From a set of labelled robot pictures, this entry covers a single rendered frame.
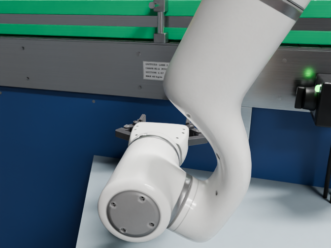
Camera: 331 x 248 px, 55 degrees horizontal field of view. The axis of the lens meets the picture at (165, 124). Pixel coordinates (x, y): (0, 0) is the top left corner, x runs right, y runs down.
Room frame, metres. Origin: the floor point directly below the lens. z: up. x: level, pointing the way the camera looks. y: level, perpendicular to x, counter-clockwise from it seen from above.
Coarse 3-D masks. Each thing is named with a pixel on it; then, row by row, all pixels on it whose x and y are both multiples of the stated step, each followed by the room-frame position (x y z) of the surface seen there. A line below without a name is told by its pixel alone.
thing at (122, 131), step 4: (120, 128) 0.56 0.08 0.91; (124, 128) 0.56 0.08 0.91; (116, 132) 0.54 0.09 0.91; (120, 132) 0.54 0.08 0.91; (124, 132) 0.54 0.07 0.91; (128, 132) 0.54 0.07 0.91; (116, 136) 0.54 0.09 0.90; (120, 136) 0.54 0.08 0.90; (124, 136) 0.53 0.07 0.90; (128, 136) 0.52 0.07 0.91; (128, 140) 0.52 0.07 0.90
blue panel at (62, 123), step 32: (0, 96) 0.84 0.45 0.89; (32, 96) 0.81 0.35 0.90; (64, 96) 0.78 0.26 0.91; (96, 96) 0.76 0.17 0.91; (128, 96) 0.73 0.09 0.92; (0, 128) 0.85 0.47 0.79; (32, 128) 0.82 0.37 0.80; (64, 128) 0.79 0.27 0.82; (96, 128) 0.76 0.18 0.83; (256, 128) 0.65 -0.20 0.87; (288, 128) 0.63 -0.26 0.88; (320, 128) 0.61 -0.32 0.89; (192, 160) 0.69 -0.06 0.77; (256, 160) 0.65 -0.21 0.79; (288, 160) 0.63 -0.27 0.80; (320, 160) 0.61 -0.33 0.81
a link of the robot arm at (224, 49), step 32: (224, 0) 0.30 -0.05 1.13; (256, 0) 0.29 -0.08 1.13; (192, 32) 0.32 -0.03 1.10; (224, 32) 0.30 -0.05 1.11; (256, 32) 0.29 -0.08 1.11; (288, 32) 0.31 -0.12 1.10; (192, 64) 0.31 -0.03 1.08; (224, 64) 0.30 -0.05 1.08; (256, 64) 0.30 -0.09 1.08; (192, 96) 0.30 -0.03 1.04; (224, 96) 0.30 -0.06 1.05; (224, 128) 0.30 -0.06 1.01; (224, 160) 0.31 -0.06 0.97; (192, 192) 0.34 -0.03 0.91; (224, 192) 0.31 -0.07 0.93; (192, 224) 0.32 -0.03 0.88; (224, 224) 0.32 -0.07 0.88
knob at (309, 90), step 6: (300, 90) 0.57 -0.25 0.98; (306, 90) 0.56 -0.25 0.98; (312, 90) 0.56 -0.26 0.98; (300, 96) 0.57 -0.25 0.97; (306, 96) 0.55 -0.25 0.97; (312, 96) 0.55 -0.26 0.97; (300, 102) 0.57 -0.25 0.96; (306, 102) 0.55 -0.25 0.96; (312, 102) 0.55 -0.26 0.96; (300, 108) 0.57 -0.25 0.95; (306, 108) 0.56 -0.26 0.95; (312, 108) 0.55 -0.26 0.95
